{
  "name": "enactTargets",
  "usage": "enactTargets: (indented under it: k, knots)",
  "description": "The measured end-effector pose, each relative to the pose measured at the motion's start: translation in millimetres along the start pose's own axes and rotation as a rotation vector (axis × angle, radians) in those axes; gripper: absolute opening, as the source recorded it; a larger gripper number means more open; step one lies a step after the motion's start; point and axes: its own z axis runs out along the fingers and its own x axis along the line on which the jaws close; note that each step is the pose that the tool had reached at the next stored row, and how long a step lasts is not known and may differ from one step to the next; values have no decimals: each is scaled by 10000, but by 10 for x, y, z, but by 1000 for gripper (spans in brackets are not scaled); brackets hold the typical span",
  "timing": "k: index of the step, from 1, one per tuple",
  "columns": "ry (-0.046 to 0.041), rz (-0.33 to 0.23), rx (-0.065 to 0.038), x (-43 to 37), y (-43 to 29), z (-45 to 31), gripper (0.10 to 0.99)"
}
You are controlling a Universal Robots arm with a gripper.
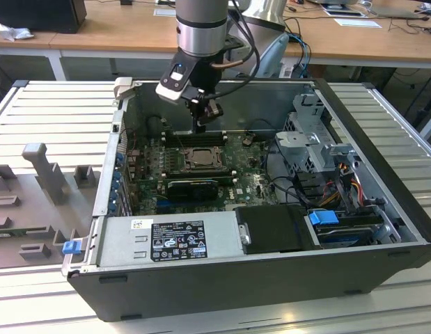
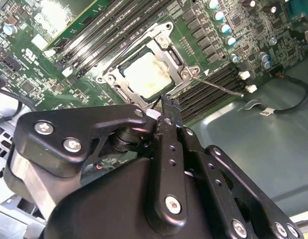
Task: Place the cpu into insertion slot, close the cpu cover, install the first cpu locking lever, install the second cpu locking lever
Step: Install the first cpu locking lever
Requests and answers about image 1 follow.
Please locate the blue case latch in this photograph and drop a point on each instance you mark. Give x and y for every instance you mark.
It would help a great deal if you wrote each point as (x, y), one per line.
(71, 248)

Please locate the small white box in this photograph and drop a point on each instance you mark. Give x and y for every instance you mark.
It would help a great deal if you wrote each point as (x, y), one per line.
(286, 71)

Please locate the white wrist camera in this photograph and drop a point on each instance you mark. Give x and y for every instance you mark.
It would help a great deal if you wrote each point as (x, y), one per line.
(171, 90)

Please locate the silver metal drive cage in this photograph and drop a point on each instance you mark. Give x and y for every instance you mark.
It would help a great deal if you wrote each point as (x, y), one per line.
(298, 142)

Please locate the grey power supply unit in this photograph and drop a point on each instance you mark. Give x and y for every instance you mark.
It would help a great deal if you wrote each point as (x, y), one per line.
(121, 240)

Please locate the CPU socket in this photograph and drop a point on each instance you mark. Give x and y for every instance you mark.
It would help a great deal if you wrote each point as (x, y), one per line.
(183, 166)

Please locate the hard disk in blue carrier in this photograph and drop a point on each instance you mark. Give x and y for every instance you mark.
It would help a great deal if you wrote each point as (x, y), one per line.
(323, 217)

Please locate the white paper sheet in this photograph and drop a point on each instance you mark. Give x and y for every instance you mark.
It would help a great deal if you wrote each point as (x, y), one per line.
(358, 23)

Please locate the black box on desk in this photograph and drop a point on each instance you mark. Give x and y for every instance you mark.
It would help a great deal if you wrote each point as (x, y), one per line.
(37, 14)

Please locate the pale paper sheet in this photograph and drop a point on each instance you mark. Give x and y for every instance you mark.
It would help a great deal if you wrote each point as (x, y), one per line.
(164, 12)

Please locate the pale grey case latch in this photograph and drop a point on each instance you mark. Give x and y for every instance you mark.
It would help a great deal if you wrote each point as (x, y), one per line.
(124, 87)

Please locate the black cylinder part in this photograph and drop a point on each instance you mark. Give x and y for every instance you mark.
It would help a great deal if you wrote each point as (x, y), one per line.
(154, 125)

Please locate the black open PC case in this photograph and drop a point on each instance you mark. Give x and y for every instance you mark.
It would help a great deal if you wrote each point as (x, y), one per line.
(201, 295)

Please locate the green motherboard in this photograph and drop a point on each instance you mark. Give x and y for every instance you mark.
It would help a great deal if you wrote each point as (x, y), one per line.
(250, 181)

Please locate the thin metal locking lever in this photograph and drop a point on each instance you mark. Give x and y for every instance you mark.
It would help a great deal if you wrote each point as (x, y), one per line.
(180, 141)
(206, 163)

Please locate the crumpled white paper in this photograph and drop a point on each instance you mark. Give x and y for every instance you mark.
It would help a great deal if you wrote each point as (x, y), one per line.
(15, 32)

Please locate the black RAM slot bank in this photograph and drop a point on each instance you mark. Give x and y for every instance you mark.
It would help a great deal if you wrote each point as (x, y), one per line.
(194, 138)
(201, 173)

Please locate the dark flat tablet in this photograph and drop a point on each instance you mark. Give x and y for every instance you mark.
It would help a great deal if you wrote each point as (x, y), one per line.
(342, 13)

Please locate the wooden desk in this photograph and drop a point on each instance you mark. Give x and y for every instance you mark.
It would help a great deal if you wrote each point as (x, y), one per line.
(114, 31)

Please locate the blue slot clip row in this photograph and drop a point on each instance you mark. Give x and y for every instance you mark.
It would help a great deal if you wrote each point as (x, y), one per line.
(115, 189)

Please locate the black expansion card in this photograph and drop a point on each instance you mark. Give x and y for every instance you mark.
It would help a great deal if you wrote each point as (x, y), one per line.
(190, 191)

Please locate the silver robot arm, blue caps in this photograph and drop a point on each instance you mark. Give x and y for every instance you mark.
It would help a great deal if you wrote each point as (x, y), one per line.
(201, 35)

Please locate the pale blue teach pendant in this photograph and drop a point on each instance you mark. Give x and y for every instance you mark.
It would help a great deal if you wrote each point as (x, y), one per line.
(272, 59)

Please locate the grey parts rack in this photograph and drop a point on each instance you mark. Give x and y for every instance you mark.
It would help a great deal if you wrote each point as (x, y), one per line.
(27, 208)

